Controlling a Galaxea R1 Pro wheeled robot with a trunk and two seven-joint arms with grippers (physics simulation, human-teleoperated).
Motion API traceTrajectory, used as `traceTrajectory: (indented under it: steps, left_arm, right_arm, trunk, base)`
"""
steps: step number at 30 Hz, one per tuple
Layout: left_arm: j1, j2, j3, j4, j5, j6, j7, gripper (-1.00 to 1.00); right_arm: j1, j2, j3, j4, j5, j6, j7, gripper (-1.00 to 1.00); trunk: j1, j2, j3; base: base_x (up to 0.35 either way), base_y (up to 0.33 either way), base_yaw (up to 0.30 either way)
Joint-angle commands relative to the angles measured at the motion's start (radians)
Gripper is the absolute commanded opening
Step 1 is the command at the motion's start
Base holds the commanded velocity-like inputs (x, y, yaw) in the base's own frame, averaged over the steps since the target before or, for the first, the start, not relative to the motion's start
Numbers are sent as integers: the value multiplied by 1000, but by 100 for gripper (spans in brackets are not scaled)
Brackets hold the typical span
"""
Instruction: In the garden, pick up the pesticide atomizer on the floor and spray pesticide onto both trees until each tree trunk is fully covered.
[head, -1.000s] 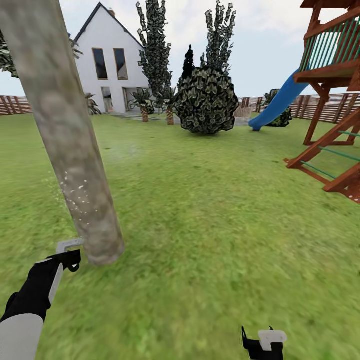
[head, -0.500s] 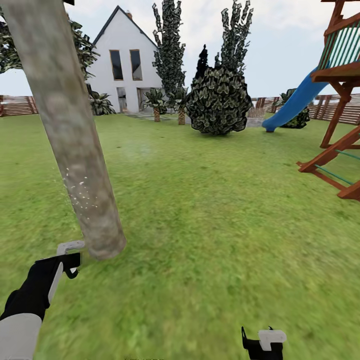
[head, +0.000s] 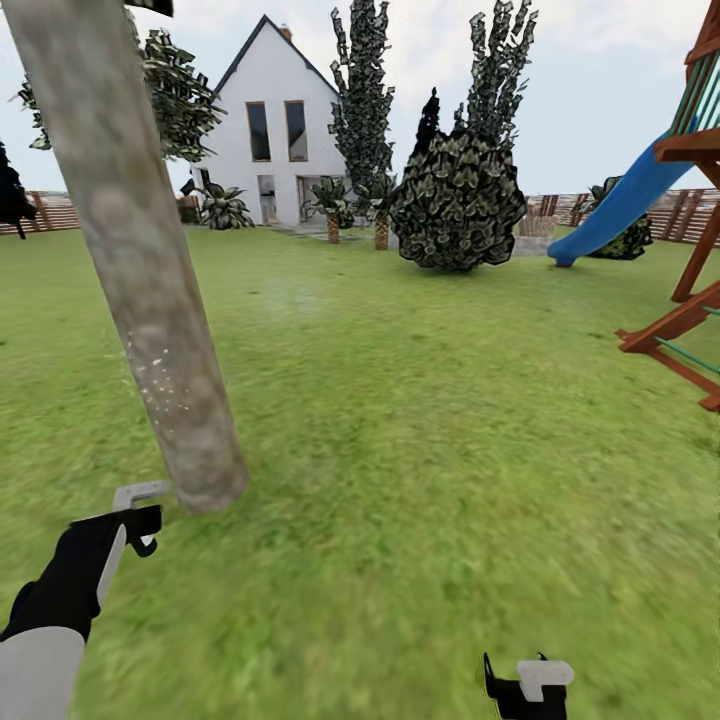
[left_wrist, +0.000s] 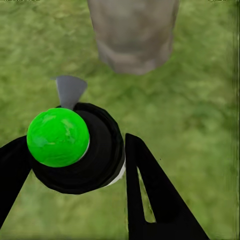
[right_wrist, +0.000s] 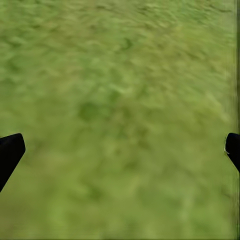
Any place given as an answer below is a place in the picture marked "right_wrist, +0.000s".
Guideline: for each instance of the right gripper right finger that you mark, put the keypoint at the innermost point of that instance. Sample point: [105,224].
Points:
[232,148]

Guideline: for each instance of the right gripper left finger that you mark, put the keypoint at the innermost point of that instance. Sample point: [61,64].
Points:
[12,149]

